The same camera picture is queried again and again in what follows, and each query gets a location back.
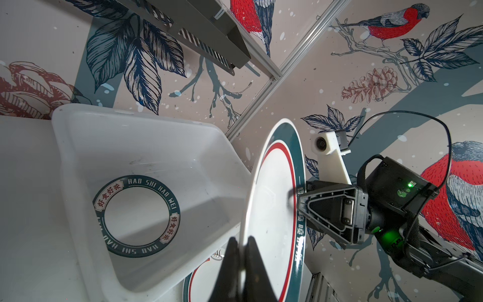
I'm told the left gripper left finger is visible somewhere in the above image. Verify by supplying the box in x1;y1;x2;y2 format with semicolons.
208;237;240;302

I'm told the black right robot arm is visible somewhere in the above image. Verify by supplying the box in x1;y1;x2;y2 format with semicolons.
298;154;482;301

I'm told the white plastic bin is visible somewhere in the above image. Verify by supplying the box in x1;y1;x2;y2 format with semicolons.
52;104;250;301

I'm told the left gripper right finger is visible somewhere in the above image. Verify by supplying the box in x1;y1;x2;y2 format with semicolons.
241;236;277;302

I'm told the green red rimmed white plate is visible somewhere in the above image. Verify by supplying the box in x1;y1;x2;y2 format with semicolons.
240;118;306;301

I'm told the green ring lettered plate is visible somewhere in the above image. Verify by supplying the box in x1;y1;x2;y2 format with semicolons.
93;175;181;258

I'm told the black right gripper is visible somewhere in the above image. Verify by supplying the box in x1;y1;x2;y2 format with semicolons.
298;180;381;247

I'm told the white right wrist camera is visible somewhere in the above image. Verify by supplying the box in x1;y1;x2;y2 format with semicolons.
311;130;351;184

